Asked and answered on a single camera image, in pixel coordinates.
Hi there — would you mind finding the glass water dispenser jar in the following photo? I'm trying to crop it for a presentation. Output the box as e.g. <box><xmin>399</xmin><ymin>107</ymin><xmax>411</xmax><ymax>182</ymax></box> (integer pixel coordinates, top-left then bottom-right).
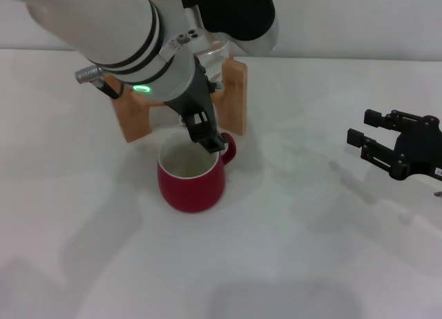
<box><xmin>141</xmin><ymin>0</ymin><xmax>231</xmax><ymax>70</ymax></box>

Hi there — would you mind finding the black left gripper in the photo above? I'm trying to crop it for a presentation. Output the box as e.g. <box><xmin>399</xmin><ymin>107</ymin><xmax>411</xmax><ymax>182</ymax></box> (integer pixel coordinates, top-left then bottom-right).
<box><xmin>165</xmin><ymin>55</ymin><xmax>228</xmax><ymax>156</ymax></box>

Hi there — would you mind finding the red cup with white inside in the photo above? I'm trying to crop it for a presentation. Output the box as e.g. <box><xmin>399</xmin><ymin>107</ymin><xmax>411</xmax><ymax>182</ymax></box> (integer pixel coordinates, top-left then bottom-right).
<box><xmin>157</xmin><ymin>132</ymin><xmax>238</xmax><ymax>213</ymax></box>

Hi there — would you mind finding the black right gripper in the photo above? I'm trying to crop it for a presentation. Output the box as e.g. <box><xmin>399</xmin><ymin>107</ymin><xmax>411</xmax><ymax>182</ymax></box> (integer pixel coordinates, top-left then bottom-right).
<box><xmin>347</xmin><ymin>108</ymin><xmax>442</xmax><ymax>182</ymax></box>

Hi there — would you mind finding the left wrist connector cable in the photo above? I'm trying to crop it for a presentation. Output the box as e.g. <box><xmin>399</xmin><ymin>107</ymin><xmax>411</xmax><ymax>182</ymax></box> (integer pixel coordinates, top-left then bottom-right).
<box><xmin>75</xmin><ymin>66</ymin><xmax>124</xmax><ymax>101</ymax></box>

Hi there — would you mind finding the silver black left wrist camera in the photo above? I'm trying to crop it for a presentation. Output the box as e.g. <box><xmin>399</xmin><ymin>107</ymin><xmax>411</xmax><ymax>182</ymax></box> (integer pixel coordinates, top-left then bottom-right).
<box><xmin>181</xmin><ymin>0</ymin><xmax>280</xmax><ymax>54</ymax></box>

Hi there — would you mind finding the wooden dispenser stand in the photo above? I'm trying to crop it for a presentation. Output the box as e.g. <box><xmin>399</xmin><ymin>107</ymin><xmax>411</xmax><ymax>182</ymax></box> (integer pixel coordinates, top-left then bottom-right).
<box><xmin>103</xmin><ymin>57</ymin><xmax>248</xmax><ymax>143</ymax></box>

